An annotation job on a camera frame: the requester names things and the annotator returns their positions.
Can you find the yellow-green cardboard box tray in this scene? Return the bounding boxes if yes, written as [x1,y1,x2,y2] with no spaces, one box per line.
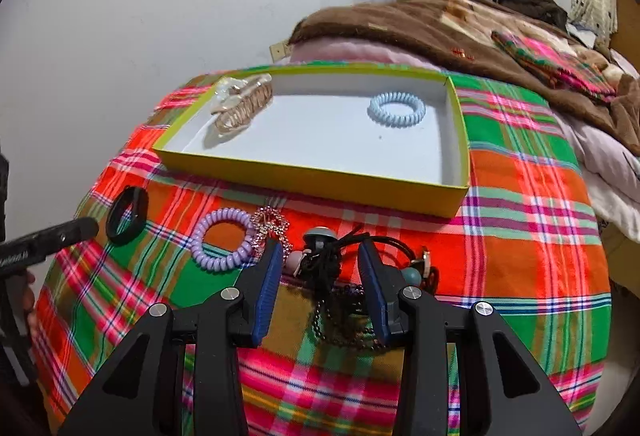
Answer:
[151,68,471,219]

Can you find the folded plaid cloth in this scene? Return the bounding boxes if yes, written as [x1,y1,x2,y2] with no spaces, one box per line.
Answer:
[491,30,619,105]

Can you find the beige striped hair claw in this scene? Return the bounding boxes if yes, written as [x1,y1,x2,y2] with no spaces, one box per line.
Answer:
[212,84,274,140]

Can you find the brown fuzzy blanket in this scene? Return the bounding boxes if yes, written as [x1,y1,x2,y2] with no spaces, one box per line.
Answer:
[290,0,640,157]

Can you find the white pearly hair claw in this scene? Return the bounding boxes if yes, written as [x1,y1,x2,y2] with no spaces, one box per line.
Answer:
[212,73,273,114]

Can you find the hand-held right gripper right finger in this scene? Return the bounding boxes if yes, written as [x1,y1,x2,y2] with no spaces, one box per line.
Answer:
[357,239,583,436]

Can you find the pink beaded bracelet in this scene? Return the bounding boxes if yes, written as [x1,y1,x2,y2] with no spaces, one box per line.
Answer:
[249,206,292,262]

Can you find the dark metal chain necklace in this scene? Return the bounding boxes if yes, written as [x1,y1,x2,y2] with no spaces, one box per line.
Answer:
[311,283,390,353]

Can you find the bright plaid blanket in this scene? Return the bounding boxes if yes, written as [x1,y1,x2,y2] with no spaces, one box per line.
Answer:
[32,59,614,436]

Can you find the black beaded hair ties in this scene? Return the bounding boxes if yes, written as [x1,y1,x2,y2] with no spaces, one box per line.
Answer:
[284,226,440,304]

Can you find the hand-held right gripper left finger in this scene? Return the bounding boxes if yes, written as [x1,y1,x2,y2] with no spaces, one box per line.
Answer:
[57,239,286,436]

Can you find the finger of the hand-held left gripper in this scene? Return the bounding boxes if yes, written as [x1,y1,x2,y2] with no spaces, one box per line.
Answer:
[0,217,100,280]

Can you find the purple spiral hair tie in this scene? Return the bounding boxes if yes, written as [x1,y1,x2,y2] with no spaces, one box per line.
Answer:
[191,209,257,271]

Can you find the black wide hair band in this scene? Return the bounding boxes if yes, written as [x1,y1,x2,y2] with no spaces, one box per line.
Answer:
[105,186,150,246]

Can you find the person's left hand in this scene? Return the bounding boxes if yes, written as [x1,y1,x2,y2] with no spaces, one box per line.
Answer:
[20,272,40,337]

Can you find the light blue spiral hair tie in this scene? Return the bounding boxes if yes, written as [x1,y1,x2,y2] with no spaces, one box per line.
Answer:
[368,91,427,128]

